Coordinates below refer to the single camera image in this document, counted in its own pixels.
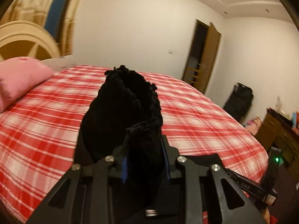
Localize red white plaid bedsheet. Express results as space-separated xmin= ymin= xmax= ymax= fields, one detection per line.
xmin=1 ymin=65 xmax=268 ymax=223

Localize beige patterned curtain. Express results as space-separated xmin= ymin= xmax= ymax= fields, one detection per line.
xmin=1 ymin=0 xmax=81 ymax=56

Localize brown wooden dresser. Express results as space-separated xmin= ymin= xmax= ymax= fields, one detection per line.
xmin=255 ymin=108 xmax=298 ymax=173

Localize pink pillow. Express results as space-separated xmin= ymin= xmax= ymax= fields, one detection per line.
xmin=1 ymin=57 xmax=54 ymax=112

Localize pink items on floor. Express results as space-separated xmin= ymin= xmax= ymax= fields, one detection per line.
xmin=243 ymin=116 xmax=262 ymax=136

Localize black suitcase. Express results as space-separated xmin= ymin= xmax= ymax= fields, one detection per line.
xmin=223 ymin=83 xmax=253 ymax=122

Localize black pants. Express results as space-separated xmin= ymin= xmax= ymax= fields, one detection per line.
xmin=73 ymin=64 xmax=225 ymax=224

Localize grey patterned pillow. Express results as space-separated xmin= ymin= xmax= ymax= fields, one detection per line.
xmin=41 ymin=58 xmax=77 ymax=72

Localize cream wooden headboard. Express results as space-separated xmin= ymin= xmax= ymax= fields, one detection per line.
xmin=1 ymin=20 xmax=61 ymax=62

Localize brown wooden door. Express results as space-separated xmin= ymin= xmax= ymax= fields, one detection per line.
xmin=182 ymin=20 xmax=221 ymax=93

